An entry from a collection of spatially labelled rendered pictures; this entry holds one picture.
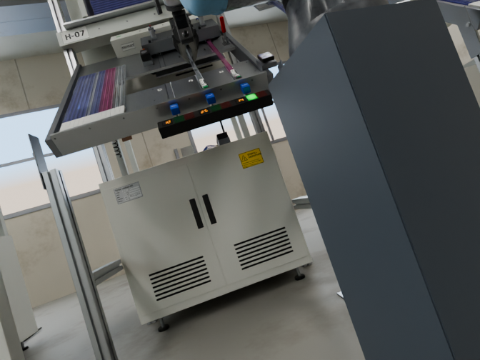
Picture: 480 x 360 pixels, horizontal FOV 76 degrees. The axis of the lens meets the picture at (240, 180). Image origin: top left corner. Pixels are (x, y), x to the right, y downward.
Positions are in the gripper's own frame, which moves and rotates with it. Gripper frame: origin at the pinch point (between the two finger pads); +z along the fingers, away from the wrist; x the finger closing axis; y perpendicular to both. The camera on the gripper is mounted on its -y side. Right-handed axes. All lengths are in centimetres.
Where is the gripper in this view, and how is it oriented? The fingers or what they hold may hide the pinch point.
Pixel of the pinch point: (191, 60)
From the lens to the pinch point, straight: 126.6
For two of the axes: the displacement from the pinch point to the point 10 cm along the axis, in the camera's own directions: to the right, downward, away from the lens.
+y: -3.1, -7.2, 6.2
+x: -9.4, 3.1, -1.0
